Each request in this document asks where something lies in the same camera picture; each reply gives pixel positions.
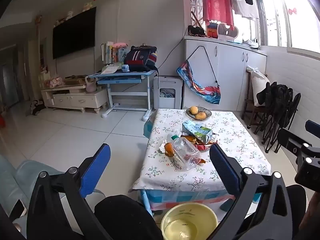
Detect black television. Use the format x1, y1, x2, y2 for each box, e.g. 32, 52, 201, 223
52, 7, 97, 60

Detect window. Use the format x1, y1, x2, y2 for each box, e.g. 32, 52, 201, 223
250, 0, 320, 60

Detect cream television stand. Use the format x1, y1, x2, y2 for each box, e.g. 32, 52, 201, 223
41, 84, 108, 114

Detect colourful printed bag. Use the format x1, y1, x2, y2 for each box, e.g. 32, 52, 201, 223
176, 44, 222, 105

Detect red snack wrapper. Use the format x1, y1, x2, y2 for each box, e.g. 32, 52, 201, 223
194, 141, 218, 153

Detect white and grey slippers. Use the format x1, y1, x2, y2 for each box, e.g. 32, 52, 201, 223
217, 23, 239, 42

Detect dark striped backpack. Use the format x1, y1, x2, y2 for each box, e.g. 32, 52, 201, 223
124, 45, 159, 72

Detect white sack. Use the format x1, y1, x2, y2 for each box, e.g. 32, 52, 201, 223
246, 66, 270, 107

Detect floral cloth table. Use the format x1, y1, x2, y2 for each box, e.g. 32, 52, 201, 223
129, 108, 272, 197

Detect yellow plastic bucket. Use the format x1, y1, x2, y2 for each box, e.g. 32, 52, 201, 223
160, 202, 218, 240

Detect green drink carton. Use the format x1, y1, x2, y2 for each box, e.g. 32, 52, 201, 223
182, 120, 213, 143

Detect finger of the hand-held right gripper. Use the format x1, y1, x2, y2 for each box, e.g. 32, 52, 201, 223
277, 128, 313, 157
305, 119, 320, 133

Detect black bag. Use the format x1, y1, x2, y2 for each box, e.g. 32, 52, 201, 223
30, 100, 47, 115

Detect black folding chair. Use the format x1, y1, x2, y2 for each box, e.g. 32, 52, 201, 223
265, 87, 302, 153
254, 81, 293, 143

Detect black shoes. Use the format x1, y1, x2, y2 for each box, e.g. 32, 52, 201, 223
187, 25, 207, 37

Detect person's left leg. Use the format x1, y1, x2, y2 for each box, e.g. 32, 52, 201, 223
94, 194, 164, 240

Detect blue study desk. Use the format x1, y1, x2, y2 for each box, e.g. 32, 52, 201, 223
85, 70, 157, 122

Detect teal table leg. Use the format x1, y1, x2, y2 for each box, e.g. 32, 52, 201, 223
220, 198, 236, 212

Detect papers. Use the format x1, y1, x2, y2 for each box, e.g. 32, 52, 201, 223
101, 64, 123, 75

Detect row of books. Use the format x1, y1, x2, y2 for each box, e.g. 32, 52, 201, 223
101, 41, 120, 65

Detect wooden tray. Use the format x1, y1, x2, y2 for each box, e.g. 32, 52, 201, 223
65, 75, 87, 85

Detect pink flower bunch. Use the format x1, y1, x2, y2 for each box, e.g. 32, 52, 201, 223
45, 77, 63, 88

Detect grey fruit plate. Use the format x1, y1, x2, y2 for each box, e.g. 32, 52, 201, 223
185, 107, 212, 121

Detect black power cable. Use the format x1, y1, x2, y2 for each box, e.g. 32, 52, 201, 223
157, 39, 186, 69

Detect white sneakers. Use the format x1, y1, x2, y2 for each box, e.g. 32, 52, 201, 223
242, 38, 260, 48

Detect person's right hand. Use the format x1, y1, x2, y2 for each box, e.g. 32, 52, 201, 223
306, 192, 320, 240

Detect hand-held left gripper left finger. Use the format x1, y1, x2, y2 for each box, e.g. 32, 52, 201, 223
26, 143, 112, 240

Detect white hanging garment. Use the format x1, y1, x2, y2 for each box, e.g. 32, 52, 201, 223
231, 0, 260, 20

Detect light blue sofa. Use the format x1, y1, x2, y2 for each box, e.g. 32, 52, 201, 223
0, 155, 105, 240

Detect smartphone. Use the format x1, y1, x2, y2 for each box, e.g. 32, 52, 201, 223
10, 199, 27, 218

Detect person's leg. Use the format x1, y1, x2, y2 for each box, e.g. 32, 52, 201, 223
94, 194, 164, 240
285, 184, 307, 232

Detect white cabinet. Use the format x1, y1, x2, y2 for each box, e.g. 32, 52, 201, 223
184, 35, 267, 112

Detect pink jug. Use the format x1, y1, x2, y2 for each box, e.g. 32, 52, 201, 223
85, 76, 97, 93

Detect wooden chair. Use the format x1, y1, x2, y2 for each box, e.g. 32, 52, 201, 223
241, 69, 265, 129

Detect clear plastic bottle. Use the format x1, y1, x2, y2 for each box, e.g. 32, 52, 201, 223
167, 133, 202, 171

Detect person's right leg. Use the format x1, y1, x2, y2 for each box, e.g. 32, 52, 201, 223
285, 184, 307, 232

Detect orange and blue toy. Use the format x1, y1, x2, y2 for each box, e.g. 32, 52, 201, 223
207, 22, 218, 38

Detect red hanging garment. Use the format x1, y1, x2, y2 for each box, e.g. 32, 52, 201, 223
203, 0, 235, 32

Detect white air purifier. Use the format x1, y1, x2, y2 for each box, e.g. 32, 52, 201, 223
153, 76, 183, 110

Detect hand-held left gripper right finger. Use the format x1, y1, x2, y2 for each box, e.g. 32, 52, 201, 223
209, 143, 307, 240

